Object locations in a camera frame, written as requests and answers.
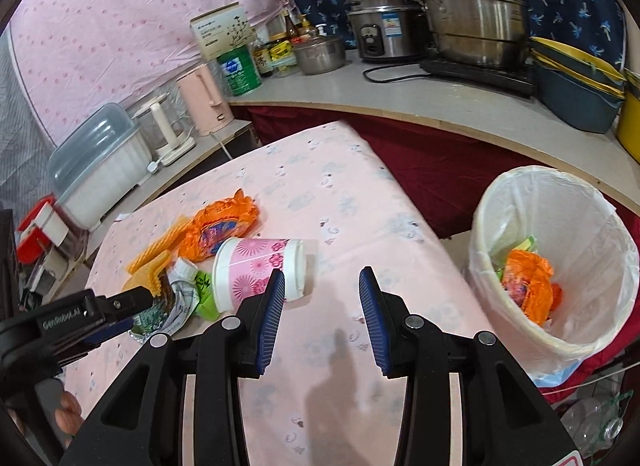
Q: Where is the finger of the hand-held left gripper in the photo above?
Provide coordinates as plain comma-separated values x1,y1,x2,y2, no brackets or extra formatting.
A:
55,315,137,364
95,285,157,329

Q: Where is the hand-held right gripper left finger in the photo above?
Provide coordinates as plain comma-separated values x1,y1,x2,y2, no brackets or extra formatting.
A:
59,268,287,466

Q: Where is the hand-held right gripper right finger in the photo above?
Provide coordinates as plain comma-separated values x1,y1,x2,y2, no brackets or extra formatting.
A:
358,266,578,466

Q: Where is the yellow ridged packaging piece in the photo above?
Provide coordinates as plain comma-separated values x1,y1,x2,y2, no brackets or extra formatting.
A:
121,251,171,299
126,215,195,275

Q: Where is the pink floral paper cup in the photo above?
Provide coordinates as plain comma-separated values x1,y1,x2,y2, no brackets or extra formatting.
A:
211,237,307,313

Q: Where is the green cardboard box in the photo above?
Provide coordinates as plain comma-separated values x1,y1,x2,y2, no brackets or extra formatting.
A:
192,270,224,321

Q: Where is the crushed green plastic bottle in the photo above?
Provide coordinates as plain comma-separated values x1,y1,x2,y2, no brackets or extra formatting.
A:
131,258,202,337

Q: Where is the orange snack wrapper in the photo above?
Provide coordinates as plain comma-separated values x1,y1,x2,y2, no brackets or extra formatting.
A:
178,188,262,263
501,250,556,307

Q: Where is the orange plastic bag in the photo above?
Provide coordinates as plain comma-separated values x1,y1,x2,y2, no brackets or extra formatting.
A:
525,282,565,325

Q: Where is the yellow green food bag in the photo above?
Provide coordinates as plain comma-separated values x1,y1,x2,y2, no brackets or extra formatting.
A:
492,235,540,279

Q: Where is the pink trash bin white liner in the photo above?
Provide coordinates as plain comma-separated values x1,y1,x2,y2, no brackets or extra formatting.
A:
462,165,640,387

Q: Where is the person's left hand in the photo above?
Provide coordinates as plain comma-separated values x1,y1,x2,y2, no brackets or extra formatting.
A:
54,388,85,451

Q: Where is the red white plastic box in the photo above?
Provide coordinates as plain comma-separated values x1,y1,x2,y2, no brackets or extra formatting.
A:
17,197,71,261

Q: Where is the white container clear lid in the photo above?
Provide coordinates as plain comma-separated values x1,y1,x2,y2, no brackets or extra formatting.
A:
47,102,153,233

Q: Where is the dark red cloth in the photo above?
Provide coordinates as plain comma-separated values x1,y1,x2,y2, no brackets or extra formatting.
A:
227,104,640,404

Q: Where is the white glass kettle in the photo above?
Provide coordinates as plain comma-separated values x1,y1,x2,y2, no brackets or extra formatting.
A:
132,96,197,167

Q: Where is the light blue plastic bag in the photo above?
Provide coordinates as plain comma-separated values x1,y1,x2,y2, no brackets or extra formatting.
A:
537,358,583,388

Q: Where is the grey quilted cloth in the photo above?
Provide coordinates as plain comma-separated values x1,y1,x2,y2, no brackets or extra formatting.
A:
0,30,58,211

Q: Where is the pink electric kettle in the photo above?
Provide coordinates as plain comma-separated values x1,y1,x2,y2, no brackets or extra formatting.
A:
176,63,235,137

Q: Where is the clear plastic bottle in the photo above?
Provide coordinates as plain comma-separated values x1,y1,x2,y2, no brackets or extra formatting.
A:
559,393,628,454

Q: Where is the green tin can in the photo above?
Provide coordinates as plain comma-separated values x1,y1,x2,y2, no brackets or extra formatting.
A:
216,44,263,98

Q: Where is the dark sauce bottle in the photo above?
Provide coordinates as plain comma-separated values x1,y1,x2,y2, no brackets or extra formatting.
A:
250,28,275,79

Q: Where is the black induction cooktop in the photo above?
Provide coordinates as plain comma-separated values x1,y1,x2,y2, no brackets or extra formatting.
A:
419,58,538,98

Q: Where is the small steel lidded pot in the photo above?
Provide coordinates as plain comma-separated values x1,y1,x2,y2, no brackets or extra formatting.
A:
292,34,347,76

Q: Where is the yellow label jar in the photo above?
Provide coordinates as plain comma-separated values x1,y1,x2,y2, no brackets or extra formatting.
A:
269,34,295,65

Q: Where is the pink dotted curtain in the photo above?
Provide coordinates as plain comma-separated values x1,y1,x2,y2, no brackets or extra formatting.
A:
10,0,321,157

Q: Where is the beige carton box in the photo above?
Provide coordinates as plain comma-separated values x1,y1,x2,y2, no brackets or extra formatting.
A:
189,2,257,62

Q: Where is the steel rice cooker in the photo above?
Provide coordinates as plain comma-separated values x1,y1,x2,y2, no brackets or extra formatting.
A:
346,0,426,64

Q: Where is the blue yellow plastic basin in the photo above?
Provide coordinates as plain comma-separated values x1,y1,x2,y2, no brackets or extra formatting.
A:
529,36,628,134
530,36,628,96

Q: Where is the large steel steamer pot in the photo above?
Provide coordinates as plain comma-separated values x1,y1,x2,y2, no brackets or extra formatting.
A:
400,0,543,69

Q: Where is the yellow electric cooking pot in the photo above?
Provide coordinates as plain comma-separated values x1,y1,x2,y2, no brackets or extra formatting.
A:
615,68,640,164

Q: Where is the black power cable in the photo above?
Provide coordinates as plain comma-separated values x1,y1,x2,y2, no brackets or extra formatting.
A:
362,64,431,84

